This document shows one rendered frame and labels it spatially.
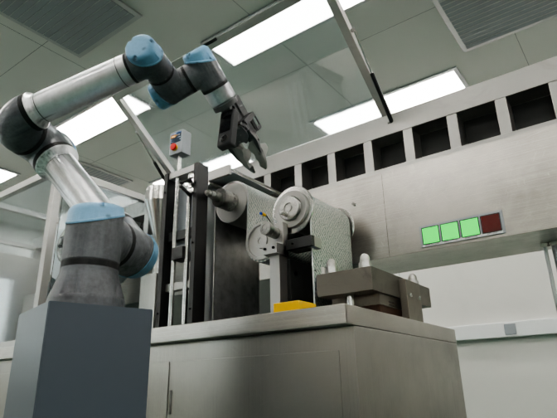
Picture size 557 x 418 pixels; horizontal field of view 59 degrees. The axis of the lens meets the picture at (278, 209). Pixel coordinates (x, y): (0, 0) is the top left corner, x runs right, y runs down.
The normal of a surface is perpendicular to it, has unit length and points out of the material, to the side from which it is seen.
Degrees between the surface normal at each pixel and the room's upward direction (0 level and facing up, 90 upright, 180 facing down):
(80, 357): 90
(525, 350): 90
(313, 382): 90
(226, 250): 90
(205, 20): 180
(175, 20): 180
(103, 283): 73
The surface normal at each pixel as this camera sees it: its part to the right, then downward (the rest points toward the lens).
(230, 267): 0.80, -0.22
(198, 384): -0.59, -0.26
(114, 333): 0.64, -0.28
